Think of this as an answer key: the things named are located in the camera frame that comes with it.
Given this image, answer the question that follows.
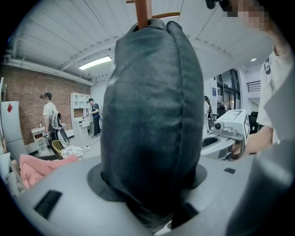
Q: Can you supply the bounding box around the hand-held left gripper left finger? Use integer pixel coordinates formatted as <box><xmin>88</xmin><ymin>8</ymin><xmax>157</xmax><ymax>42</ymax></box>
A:
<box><xmin>15</xmin><ymin>156</ymin><xmax>149</xmax><ymax>236</ymax></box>

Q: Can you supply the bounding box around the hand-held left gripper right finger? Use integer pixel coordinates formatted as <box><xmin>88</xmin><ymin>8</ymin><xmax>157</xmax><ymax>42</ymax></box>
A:
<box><xmin>156</xmin><ymin>137</ymin><xmax>295</xmax><ymax>236</ymax></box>

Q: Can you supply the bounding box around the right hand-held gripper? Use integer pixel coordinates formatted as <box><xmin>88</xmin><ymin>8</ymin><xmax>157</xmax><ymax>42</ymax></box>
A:
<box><xmin>200</xmin><ymin>109</ymin><xmax>251</xmax><ymax>160</ymax></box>

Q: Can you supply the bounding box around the brown wooden coat rack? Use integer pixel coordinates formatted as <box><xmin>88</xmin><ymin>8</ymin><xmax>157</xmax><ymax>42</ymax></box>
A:
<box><xmin>125</xmin><ymin>0</ymin><xmax>181</xmax><ymax>30</ymax></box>

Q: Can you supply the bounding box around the person's right forearm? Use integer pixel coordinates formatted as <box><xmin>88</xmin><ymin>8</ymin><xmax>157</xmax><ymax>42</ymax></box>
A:
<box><xmin>243</xmin><ymin>125</ymin><xmax>275</xmax><ymax>155</ymax></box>

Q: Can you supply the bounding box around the person's right hand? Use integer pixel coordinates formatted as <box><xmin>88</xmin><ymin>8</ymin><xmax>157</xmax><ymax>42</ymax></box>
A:
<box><xmin>230</xmin><ymin>142</ymin><xmax>242</xmax><ymax>160</ymax></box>

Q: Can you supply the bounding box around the black office chair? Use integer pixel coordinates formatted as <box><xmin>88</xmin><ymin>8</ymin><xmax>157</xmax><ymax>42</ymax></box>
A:
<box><xmin>248</xmin><ymin>111</ymin><xmax>260</xmax><ymax>135</ymax></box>

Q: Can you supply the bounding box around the pink cloth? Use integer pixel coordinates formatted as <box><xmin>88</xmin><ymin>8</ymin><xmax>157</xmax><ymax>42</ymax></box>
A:
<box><xmin>18</xmin><ymin>153</ymin><xmax>79</xmax><ymax>189</ymax></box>

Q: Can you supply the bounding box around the black framed glass door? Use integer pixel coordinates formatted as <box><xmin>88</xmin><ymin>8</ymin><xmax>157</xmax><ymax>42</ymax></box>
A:
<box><xmin>216</xmin><ymin>68</ymin><xmax>242</xmax><ymax>112</ymax></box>

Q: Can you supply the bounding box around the wicker chair with floral cushion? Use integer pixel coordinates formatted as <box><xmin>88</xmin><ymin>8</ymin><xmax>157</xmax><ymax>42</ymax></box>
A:
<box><xmin>52</xmin><ymin>140</ymin><xmax>85</xmax><ymax>160</ymax></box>

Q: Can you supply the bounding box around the black balcony railing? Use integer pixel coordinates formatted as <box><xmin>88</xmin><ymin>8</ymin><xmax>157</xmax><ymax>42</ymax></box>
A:
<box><xmin>246</xmin><ymin>80</ymin><xmax>261</xmax><ymax>93</ymax></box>

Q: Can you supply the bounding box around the person's white shirt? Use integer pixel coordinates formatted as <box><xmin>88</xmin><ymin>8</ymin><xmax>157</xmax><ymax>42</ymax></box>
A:
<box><xmin>255</xmin><ymin>45</ymin><xmax>295</xmax><ymax>145</ymax></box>

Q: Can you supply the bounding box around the small white drawer cabinet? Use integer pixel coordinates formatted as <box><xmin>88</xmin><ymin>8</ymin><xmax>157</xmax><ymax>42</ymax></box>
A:
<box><xmin>31</xmin><ymin>126</ymin><xmax>51</xmax><ymax>155</ymax></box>

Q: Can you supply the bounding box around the white desk with hutch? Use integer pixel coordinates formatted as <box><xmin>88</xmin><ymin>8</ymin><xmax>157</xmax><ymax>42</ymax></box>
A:
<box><xmin>70</xmin><ymin>92</ymin><xmax>94</xmax><ymax>139</ymax></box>

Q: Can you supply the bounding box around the white refrigerator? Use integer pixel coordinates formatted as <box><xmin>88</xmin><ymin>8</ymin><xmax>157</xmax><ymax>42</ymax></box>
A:
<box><xmin>0</xmin><ymin>100</ymin><xmax>28</xmax><ymax>159</ymax></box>

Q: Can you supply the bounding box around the person's head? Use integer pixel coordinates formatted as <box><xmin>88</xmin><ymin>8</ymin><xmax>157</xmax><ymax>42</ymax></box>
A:
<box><xmin>222</xmin><ymin>0</ymin><xmax>286</xmax><ymax>56</ymax></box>

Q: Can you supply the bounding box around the long ceiling light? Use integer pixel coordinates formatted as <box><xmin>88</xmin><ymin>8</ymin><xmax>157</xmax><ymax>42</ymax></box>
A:
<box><xmin>78</xmin><ymin>56</ymin><xmax>113</xmax><ymax>71</ymax></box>

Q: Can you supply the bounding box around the black head-worn camera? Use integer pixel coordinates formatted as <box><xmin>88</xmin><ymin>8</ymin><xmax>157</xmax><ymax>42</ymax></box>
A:
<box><xmin>205</xmin><ymin>0</ymin><xmax>233</xmax><ymax>11</ymax></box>

